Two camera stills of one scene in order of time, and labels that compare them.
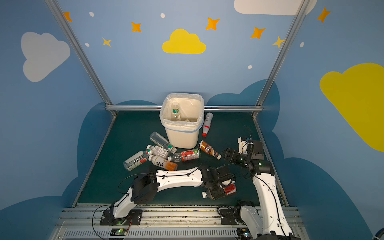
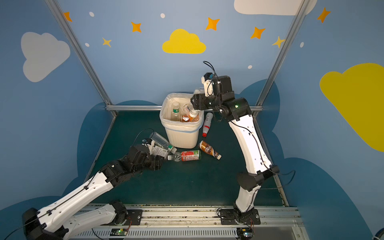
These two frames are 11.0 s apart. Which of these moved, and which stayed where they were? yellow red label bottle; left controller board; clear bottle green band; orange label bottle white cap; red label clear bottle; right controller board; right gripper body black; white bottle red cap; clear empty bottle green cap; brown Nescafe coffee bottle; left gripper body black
Moved: orange label bottle white cap; right gripper body black; left gripper body black; yellow red label bottle
Stayed: right controller board; left controller board; brown Nescafe coffee bottle; clear empty bottle green cap; clear bottle green band; white bottle red cap; red label clear bottle
